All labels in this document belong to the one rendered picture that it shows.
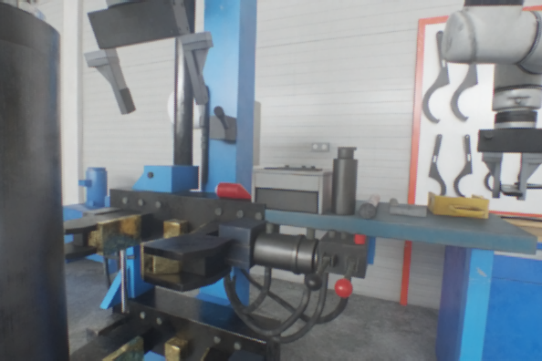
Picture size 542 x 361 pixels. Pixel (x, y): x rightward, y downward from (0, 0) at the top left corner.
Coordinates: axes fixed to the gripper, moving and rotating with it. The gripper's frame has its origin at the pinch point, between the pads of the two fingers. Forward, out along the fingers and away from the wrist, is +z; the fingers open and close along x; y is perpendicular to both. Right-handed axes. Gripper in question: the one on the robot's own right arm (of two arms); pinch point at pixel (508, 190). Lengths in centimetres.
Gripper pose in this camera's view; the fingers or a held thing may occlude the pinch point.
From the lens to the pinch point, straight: 80.2
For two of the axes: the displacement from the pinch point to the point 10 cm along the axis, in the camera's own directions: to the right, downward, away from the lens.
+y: -6.0, 0.4, -8.0
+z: -0.3, 10.0, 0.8
